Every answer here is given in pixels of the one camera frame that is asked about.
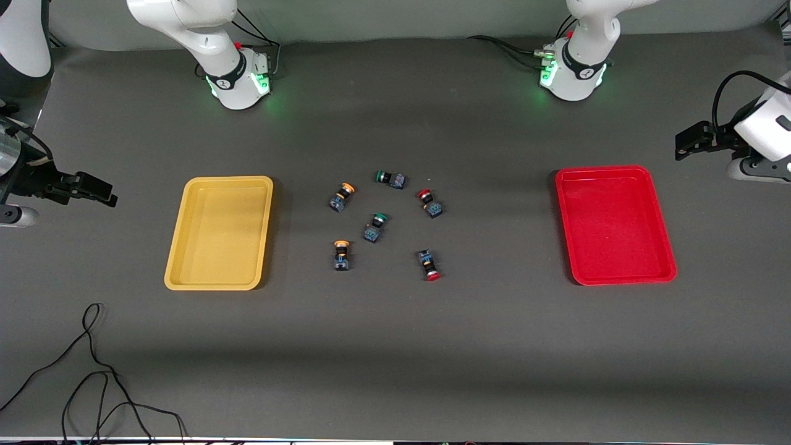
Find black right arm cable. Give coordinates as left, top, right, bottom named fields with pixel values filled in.
left=0, top=114, right=55, bottom=169

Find red plastic tray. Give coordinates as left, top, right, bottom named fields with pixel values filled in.
left=554, top=164, right=679, bottom=287

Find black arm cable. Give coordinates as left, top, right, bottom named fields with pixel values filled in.
left=711, top=69, right=791, bottom=132
left=0, top=114, right=55, bottom=169

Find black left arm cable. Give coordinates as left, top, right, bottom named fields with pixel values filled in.
left=711, top=69, right=791, bottom=132

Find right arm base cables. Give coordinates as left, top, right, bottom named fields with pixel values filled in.
left=194, top=6, right=283, bottom=82

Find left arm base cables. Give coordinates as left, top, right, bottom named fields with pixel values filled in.
left=466, top=12, right=579, bottom=70

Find red push button switch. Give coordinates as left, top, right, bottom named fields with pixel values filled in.
left=417, top=248, right=442, bottom=282
left=417, top=189, right=444, bottom=219

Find yellow plastic tray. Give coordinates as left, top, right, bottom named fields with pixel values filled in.
left=164, top=176, right=274, bottom=292

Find loose black table cable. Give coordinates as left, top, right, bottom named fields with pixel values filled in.
left=0, top=302, right=188, bottom=445

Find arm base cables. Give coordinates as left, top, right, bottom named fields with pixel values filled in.
left=466, top=12, right=579, bottom=70
left=194, top=6, right=283, bottom=82

